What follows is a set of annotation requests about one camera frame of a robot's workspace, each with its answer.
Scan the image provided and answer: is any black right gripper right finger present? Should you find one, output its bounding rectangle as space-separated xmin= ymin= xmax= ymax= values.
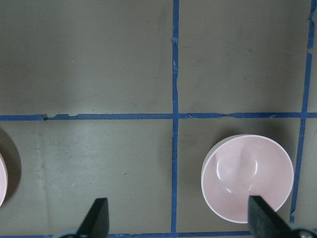
xmin=248 ymin=195 xmax=292 ymax=236

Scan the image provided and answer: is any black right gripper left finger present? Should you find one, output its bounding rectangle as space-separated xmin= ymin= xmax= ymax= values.
xmin=76 ymin=198 xmax=109 ymax=235

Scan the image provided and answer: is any pink bowl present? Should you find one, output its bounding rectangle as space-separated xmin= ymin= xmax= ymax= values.
xmin=201 ymin=134 xmax=294 ymax=224

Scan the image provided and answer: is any pink plate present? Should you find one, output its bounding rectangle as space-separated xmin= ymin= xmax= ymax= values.
xmin=0 ymin=154 xmax=8 ymax=205

